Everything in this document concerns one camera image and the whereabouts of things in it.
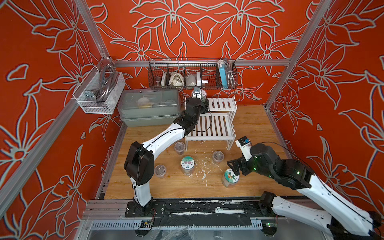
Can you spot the seed jar green tree lid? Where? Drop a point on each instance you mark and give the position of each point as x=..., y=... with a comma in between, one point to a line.
x=203, y=95

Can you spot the black wire wall basket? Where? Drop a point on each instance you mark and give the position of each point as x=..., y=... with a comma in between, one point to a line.
x=197, y=72

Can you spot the small clear cup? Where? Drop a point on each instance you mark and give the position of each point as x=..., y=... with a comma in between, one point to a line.
x=180, y=148
x=218, y=157
x=160, y=171

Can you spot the light blue box in basket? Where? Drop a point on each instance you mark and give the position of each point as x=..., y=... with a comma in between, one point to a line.
x=222, y=66

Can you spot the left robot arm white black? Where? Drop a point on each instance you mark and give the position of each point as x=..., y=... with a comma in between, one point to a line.
x=140, y=160

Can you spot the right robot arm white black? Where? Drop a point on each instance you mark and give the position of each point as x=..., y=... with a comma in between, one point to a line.
x=338, y=217

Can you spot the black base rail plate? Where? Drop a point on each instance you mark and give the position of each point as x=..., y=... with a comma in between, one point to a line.
x=158, y=208

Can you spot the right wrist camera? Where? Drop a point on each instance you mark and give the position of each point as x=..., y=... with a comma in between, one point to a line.
x=245, y=145

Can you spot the small clear cup back left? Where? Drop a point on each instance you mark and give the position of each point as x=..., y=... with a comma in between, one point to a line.
x=180, y=148

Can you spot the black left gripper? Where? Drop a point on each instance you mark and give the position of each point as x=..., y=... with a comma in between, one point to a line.
x=204, y=107

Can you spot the white slatted two-tier shelf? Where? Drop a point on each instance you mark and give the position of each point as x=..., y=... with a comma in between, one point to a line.
x=217, y=124

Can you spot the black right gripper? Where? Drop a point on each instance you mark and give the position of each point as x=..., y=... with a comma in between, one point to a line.
x=242, y=162

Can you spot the small clear cup front left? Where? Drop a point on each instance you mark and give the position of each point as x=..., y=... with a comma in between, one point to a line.
x=160, y=171

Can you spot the seed jar pink flower lid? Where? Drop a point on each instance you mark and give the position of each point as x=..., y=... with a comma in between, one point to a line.
x=188, y=165

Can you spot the seed jar radish lid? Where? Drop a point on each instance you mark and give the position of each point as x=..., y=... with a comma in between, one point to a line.
x=229, y=178

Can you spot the clear plastic wall basket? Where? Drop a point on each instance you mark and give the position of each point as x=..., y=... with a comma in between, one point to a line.
x=99, y=93

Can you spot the small clear cup back right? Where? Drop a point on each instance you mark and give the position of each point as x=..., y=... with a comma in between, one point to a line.
x=218, y=157

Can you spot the green plastic storage box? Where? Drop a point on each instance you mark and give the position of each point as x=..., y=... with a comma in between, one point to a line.
x=145, y=107

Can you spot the white cloth bundle in basket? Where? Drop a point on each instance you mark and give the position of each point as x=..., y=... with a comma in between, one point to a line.
x=176, y=80

